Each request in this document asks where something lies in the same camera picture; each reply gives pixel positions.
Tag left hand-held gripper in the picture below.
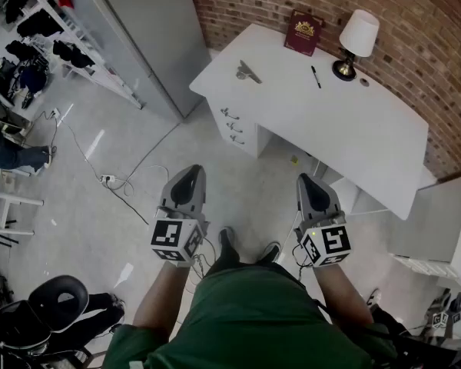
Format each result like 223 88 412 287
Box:
150 165 211 268

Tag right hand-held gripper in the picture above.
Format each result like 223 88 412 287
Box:
294 172 353 269

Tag grey metal object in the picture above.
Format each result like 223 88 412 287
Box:
235 59 264 85

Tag person's right forearm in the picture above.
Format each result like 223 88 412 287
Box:
313 261 376 327

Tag person's left forearm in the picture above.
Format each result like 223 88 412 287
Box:
132 260 197 347

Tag person's left black shoe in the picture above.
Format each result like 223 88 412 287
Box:
217 226 236 250

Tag person's black shoe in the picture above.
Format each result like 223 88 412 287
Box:
257 241 282 264
217 226 236 250

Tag person's right black shoe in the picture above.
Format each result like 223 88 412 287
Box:
257 241 282 264

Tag white desk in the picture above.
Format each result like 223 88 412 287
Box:
188 22 431 221

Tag person's black trousers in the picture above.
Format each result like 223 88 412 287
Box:
205 236 282 278

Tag person's green shirt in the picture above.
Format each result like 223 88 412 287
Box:
101 262 400 369

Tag white low furniture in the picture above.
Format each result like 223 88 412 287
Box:
390 204 461 296

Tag tall grey cabinet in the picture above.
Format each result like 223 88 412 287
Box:
88 0 213 121

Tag spare hand-held gripper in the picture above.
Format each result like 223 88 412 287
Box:
429 288 461 331

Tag dark red book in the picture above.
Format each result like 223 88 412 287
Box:
283 9 326 58

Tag white shade table lamp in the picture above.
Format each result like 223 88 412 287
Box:
331 8 380 81

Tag black bag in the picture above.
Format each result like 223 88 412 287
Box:
370 304 461 369

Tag black office chair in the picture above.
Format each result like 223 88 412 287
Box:
0 274 91 361

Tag white shelf rack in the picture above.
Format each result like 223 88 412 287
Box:
15 0 145 111

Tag white stool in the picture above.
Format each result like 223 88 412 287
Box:
0 162 45 238

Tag white floor cable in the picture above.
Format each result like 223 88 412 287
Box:
113 164 171 198

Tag black floor cable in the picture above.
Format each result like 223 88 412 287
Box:
34 109 151 226

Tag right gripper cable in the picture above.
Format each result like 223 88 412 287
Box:
290 210 314 281

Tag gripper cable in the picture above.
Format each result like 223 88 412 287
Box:
290 210 314 281
191 236 218 281

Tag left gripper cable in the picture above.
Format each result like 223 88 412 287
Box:
191 236 218 281

